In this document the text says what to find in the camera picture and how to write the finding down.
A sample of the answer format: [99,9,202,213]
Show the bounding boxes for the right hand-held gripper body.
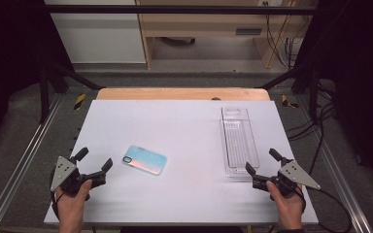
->
[253,157,322,197]

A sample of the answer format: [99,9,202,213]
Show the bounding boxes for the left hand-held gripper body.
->
[50,155,108,197]

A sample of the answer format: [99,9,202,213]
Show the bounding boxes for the clear plastic packaging tray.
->
[220,105,261,180]

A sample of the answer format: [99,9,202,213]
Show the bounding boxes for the iridescent blue phone case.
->
[121,145,168,176]

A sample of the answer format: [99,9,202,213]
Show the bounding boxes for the person's left hand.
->
[54,180,93,224]

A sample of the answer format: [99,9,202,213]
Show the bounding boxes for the person's right hand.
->
[266,181,306,230]

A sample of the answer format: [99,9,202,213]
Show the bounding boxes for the black metal stand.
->
[254,61,322,121]
[38,60,106,124]

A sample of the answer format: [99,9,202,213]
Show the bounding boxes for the light wooden board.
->
[96,86,271,102]

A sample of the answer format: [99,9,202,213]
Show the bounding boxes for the white cabinet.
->
[44,0,147,64]

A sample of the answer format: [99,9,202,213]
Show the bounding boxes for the black curtain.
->
[292,0,373,198]
[0,0,76,159]

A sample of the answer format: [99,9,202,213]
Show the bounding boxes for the light wooden desk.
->
[135,0,319,70]

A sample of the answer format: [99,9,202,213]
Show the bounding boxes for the left hand-held gripper cable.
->
[49,173,62,221]

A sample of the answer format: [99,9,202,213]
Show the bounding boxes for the hand-held gripper cable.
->
[49,173,62,221]
[316,187,354,233]

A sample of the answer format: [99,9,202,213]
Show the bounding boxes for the aluminium rail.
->
[294,95,373,233]
[0,93,63,233]

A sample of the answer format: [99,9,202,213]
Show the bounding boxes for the black floor cables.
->
[286,81,338,178]

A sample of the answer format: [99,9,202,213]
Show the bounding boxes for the yellow-handled tool left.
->
[73,93,87,112]

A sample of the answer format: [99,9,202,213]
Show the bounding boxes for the yellow-handled tool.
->
[73,93,87,112]
[281,94,300,110]

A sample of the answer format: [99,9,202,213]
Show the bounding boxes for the yellow-handled tool right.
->
[281,94,300,110]

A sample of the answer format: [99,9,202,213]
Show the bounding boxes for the right hand-held gripper cable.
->
[316,187,354,233]

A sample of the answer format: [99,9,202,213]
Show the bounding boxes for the hanging cable bundle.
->
[264,1,307,70]

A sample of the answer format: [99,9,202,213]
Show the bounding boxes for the black horizontal frame bar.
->
[44,4,320,16]

